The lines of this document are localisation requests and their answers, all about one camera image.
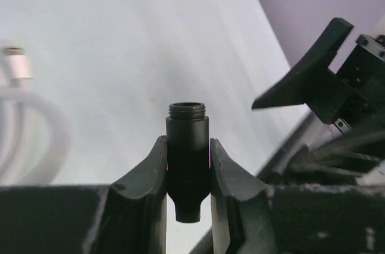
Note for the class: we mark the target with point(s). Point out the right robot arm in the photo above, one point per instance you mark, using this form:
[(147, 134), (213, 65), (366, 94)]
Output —
[(346, 158)]

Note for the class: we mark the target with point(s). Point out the black T-shaped pipe fitting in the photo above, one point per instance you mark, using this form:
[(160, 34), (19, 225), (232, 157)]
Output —
[(188, 170)]

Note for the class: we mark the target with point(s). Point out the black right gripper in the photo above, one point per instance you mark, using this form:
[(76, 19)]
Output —
[(345, 98)]

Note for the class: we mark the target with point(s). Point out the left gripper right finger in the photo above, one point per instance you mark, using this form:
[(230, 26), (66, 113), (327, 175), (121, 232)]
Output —
[(249, 216)]

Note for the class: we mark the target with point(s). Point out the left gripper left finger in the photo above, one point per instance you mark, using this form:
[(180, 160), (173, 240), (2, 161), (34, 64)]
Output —
[(128, 216)]

